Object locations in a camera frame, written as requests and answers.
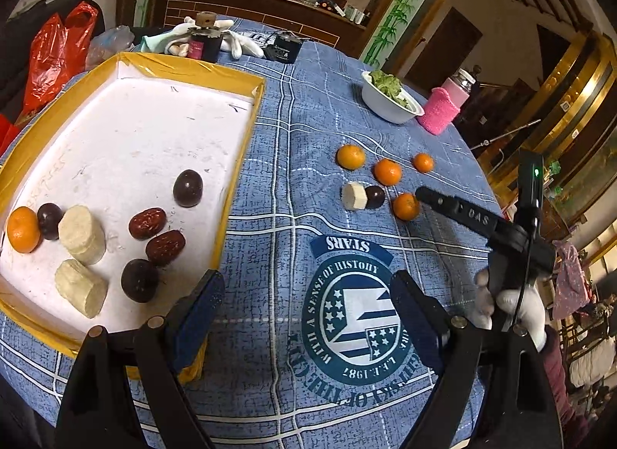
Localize orange tangerine on table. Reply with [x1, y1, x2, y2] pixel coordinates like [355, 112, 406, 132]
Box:
[391, 193, 420, 222]
[372, 159, 403, 187]
[412, 154, 435, 173]
[336, 145, 366, 171]

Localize small dark bottle cork cap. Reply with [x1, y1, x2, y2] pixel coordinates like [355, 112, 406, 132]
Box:
[187, 11, 223, 64]

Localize red plastic bag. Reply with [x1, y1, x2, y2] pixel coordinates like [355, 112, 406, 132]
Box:
[21, 2, 98, 116]

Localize white bowl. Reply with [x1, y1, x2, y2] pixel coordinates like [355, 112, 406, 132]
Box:
[362, 71, 423, 125]

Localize black leather sofa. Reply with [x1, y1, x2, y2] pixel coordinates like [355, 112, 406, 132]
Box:
[0, 0, 106, 122]

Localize wooden sideboard cabinet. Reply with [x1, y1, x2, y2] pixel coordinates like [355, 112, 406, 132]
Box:
[147, 0, 365, 57]

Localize red jujube date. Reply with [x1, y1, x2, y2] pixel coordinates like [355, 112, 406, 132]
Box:
[128, 208, 167, 240]
[145, 230, 186, 266]

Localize white gloved right hand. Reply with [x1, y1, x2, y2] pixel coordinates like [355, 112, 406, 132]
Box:
[469, 268, 547, 352]

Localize red gift box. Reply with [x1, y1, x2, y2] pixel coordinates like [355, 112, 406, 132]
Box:
[0, 115, 20, 155]

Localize white gloves pile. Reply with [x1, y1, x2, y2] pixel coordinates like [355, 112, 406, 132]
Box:
[135, 17, 266, 64]

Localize green vegetables in bowl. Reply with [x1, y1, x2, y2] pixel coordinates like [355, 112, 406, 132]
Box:
[369, 70, 412, 110]

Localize blue plaid tablecloth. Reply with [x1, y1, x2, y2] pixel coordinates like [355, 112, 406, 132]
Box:
[0, 16, 507, 449]

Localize white yam piece in tray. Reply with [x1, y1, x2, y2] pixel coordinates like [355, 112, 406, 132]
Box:
[54, 259, 108, 318]

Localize white yam piece on table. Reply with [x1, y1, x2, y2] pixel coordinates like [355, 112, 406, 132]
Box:
[341, 182, 368, 211]

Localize white foam tray yellow tape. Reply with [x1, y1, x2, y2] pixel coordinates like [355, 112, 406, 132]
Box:
[1, 53, 266, 357]

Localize pink sleeved bottle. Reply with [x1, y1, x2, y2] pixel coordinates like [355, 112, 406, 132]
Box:
[418, 69, 476, 135]

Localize white cylindrical yam piece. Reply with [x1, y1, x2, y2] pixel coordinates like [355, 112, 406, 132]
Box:
[59, 206, 106, 265]

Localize black small box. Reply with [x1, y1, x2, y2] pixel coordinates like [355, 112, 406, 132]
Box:
[263, 31, 303, 64]

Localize clear plastic bag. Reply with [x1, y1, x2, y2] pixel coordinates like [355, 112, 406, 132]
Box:
[85, 25, 135, 71]

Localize orange tangerine in tray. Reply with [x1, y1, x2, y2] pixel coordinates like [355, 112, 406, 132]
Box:
[6, 207, 41, 254]

